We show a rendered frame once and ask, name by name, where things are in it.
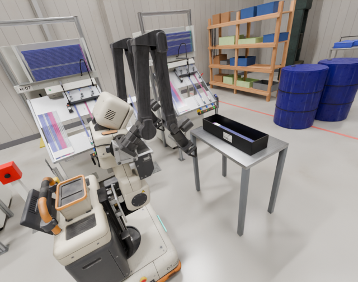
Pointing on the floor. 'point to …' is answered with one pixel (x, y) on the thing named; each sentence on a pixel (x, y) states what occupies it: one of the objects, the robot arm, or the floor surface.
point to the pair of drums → (318, 92)
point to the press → (297, 32)
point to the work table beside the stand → (243, 161)
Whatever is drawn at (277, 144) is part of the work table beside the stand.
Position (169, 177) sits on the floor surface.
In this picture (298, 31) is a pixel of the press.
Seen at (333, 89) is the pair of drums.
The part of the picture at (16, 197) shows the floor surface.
